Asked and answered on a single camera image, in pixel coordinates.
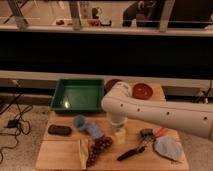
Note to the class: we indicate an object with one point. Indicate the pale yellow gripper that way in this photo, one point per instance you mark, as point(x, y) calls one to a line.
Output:
point(120, 136)

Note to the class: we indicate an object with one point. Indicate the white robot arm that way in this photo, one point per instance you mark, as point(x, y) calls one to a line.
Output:
point(192, 118)

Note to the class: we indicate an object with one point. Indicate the dark grape bunch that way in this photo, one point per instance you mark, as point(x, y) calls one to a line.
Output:
point(99, 146)

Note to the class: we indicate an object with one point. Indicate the blue crumpled cloth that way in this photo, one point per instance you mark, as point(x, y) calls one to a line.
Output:
point(82, 125)

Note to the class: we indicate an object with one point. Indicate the blue grey cloth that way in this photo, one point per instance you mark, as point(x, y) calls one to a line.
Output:
point(168, 147)

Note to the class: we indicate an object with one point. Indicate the wooden board table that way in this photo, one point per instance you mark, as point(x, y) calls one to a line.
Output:
point(61, 153)

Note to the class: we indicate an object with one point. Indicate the red brown bowl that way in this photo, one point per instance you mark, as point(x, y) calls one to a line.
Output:
point(142, 91)

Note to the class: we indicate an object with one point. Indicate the green plastic tray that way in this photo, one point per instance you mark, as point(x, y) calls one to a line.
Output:
point(78, 95)

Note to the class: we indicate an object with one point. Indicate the purple bowl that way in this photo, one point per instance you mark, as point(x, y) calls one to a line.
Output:
point(109, 84)

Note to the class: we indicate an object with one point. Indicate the black handled knife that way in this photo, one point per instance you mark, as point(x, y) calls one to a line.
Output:
point(131, 153)

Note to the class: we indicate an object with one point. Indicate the orange handled tool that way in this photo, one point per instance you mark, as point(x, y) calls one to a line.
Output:
point(149, 134)

